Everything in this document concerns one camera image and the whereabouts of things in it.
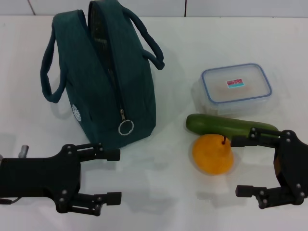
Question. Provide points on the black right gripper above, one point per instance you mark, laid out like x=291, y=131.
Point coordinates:
x=292, y=163

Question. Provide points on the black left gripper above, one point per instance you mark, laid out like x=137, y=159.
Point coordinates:
x=38, y=176

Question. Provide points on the orange pear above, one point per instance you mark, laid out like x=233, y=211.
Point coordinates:
x=211, y=156

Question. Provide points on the green cucumber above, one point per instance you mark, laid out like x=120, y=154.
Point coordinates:
x=211, y=124

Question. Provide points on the clear blue-rimmed food container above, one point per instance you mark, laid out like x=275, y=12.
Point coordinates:
x=237, y=89

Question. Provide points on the dark teal lunch bag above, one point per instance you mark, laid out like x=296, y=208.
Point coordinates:
x=108, y=79

